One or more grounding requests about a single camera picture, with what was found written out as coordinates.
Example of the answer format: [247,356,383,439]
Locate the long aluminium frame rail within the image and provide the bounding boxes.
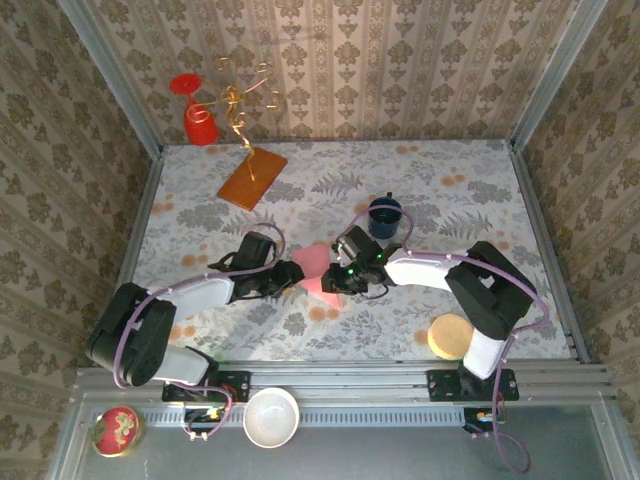
[73,360,615,401]

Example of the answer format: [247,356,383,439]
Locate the dark blue mug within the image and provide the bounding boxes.
[367,192,403,239]

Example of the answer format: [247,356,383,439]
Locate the pink cloth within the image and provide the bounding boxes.
[292,243,343,310]

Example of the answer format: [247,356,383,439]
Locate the floral table mat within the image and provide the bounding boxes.
[110,139,574,362]

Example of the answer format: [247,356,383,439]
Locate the red round embroidered tin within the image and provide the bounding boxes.
[92,405,146,458]

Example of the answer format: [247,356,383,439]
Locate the gold wire tree, wooden base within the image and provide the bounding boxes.
[213,54,290,213]

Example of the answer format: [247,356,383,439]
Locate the red plastic wine glass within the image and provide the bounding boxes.
[168,73,220,147]

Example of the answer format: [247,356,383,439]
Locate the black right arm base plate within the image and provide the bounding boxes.
[426,368,520,403]

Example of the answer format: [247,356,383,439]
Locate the white bowl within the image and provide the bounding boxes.
[242,387,301,449]

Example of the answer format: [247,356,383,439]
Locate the aluminium frame post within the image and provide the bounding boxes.
[56,0,164,157]
[509,0,610,147]

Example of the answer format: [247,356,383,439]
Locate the small black controller board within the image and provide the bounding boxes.
[182,406,227,436]
[462,406,507,436]

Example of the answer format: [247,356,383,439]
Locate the grey metal shelf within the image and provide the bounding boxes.
[47,394,640,480]

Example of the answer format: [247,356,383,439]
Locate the grey slotted cable duct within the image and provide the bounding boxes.
[99,404,467,429]

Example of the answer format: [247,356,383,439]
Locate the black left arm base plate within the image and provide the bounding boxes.
[161,370,251,403]

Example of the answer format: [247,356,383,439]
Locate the aluminium side rail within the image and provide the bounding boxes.
[93,144,165,366]
[507,139,592,364]

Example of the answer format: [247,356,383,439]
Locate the round yellow sponge disc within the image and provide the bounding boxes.
[427,313,474,360]

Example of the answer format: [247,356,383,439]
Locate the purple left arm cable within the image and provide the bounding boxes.
[113,223,286,442]

